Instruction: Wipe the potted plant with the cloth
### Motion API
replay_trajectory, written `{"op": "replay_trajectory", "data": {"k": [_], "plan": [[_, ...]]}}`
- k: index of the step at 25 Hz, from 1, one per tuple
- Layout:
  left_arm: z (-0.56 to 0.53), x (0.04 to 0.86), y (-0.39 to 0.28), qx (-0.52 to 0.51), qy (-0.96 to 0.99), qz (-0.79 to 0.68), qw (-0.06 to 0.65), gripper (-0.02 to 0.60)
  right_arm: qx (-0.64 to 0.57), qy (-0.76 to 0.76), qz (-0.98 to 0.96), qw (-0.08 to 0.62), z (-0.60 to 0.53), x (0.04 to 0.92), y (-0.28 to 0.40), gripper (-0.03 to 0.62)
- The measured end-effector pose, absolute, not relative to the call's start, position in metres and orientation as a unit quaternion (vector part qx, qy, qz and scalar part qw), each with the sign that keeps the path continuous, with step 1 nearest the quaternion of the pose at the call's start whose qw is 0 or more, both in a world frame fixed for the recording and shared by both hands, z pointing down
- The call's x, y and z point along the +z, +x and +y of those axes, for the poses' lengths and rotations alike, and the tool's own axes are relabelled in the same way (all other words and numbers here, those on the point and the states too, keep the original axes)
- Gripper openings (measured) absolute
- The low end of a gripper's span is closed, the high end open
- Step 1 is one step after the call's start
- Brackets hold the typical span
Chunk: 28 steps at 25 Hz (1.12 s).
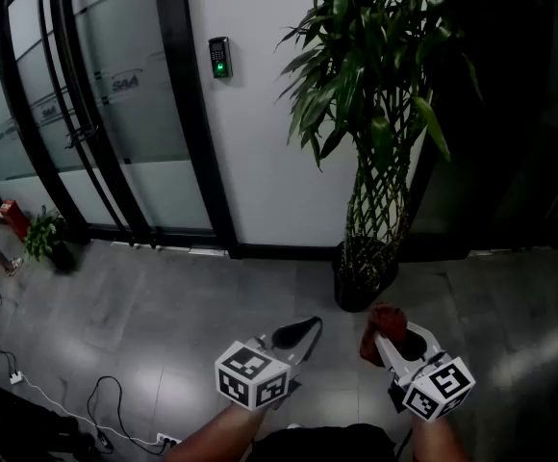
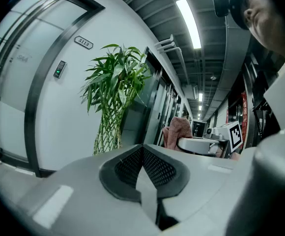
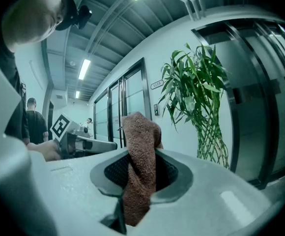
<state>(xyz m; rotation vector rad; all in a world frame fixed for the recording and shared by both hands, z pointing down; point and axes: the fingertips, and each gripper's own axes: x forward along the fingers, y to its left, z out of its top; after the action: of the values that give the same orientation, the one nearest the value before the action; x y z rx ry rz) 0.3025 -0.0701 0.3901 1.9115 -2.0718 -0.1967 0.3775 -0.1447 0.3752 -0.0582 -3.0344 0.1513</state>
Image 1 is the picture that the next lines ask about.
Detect red box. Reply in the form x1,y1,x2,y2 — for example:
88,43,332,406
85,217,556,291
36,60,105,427
0,199,33,243

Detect person's right forearm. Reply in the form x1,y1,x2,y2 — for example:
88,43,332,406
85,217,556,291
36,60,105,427
411,414,473,462

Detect black fingerprint access keypad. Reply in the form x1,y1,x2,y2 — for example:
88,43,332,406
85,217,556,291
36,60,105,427
208,36,235,80

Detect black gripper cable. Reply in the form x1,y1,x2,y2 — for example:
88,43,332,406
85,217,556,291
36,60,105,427
394,426,414,462

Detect dark glass door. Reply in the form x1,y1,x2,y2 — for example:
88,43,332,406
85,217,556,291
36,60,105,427
403,0,558,262

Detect reddish-brown cleaning cloth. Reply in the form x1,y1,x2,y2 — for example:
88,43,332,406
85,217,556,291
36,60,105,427
359,302,409,368

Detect black plant pot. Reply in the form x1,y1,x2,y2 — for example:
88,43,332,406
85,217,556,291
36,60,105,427
331,238,400,314

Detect black bag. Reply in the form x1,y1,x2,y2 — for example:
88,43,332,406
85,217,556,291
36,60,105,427
0,372,98,462

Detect black framed glass door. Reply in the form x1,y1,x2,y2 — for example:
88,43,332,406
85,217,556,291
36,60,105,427
0,0,241,260

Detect tall green leafy plant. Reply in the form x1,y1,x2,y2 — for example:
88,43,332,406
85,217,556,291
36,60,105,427
276,0,485,291

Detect small green potted plant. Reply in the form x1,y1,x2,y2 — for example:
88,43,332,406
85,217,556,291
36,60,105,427
22,204,77,274

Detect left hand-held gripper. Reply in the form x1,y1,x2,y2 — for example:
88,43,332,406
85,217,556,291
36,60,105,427
215,316,324,411

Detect person's black shorts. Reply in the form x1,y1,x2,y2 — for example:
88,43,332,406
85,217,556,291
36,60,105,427
244,423,398,462

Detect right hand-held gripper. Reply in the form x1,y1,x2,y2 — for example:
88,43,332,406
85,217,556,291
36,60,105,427
373,322,476,424

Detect white power cable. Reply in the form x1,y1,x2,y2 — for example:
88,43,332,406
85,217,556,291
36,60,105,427
18,374,165,447

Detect person's left forearm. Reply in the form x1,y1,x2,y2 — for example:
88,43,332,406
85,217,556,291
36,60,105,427
163,400,271,462

